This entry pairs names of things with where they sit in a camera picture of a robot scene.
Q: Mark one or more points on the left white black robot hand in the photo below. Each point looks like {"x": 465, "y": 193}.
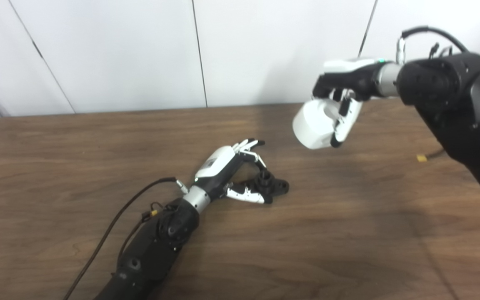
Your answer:
{"x": 217, "y": 164}

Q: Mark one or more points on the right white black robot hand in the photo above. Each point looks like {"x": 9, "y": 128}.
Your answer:
{"x": 348, "y": 75}

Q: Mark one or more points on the round white plastic piece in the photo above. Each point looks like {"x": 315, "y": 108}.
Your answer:
{"x": 311, "y": 125}

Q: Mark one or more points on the black plastic holder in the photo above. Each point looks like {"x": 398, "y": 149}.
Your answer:
{"x": 279, "y": 187}

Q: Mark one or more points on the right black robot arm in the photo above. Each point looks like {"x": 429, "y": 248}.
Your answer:
{"x": 452, "y": 104}

